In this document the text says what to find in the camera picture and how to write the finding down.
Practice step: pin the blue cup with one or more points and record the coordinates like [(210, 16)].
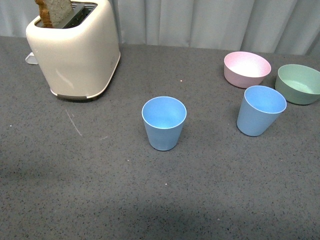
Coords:
[(163, 119), (260, 107)]

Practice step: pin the pink bowl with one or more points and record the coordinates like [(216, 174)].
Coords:
[(245, 69)]

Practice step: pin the cream white toaster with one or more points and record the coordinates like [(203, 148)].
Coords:
[(79, 59)]

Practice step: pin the white toaster lever knob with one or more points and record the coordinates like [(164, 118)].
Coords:
[(31, 59)]

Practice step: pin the green bowl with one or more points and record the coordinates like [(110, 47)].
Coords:
[(298, 84)]

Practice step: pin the slice of brown bread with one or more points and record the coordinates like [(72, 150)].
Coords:
[(53, 12)]

